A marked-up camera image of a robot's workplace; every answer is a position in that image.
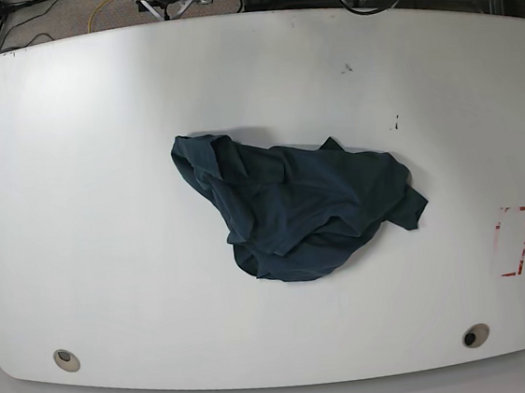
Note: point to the dark teal T-shirt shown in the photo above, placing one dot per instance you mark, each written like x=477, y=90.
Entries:
x=297, y=215

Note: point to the right table cable grommet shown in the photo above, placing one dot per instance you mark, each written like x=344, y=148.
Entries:
x=475, y=336

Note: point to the left table cable grommet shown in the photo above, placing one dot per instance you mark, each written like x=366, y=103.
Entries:
x=66, y=361

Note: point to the table cable grommet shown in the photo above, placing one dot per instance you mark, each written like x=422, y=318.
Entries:
x=475, y=336
x=66, y=361

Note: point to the red tape rectangle marking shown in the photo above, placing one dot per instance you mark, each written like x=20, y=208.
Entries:
x=509, y=242

